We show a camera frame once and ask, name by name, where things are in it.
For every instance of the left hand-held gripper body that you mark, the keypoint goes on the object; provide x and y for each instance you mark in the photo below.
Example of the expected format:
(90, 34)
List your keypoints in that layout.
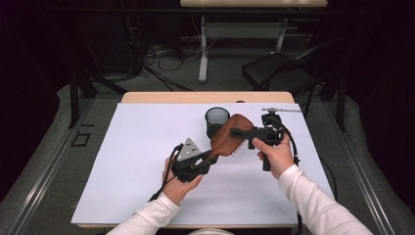
(189, 151)

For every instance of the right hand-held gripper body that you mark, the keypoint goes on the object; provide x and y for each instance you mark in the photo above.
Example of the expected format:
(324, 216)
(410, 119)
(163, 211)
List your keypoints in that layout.
(269, 133)

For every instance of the wooden paddle hairbrush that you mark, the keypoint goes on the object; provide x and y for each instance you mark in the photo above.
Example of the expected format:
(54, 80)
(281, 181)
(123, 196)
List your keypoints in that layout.
(228, 137)

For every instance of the black mesh pen holder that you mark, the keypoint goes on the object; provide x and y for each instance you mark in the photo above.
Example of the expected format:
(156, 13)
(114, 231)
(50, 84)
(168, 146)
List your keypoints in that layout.
(215, 116)

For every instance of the person's right hand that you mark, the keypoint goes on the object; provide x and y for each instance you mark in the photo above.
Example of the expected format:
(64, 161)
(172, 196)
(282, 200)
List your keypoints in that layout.
(280, 158)

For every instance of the person's left hand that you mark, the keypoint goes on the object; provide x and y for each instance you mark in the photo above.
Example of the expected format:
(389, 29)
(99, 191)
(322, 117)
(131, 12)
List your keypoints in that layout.
(177, 189)

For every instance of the black folding chair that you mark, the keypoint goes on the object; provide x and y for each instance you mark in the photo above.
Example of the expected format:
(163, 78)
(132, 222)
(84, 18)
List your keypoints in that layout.
(277, 70)

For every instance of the white round object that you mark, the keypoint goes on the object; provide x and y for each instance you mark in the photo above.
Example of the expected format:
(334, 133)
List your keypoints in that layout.
(212, 232)

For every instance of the dark curtain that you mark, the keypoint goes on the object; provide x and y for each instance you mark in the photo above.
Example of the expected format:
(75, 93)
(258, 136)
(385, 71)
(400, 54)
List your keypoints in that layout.
(23, 98)
(388, 98)

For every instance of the black metal stand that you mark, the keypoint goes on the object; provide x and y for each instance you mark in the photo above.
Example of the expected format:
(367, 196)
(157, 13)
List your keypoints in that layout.
(74, 98)

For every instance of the white metal frame desk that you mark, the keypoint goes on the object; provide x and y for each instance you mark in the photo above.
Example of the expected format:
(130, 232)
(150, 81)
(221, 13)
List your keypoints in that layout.
(244, 31)

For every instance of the metal floor rail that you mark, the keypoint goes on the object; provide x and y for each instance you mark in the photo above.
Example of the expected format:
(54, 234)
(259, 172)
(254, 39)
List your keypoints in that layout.
(39, 182)
(362, 182)

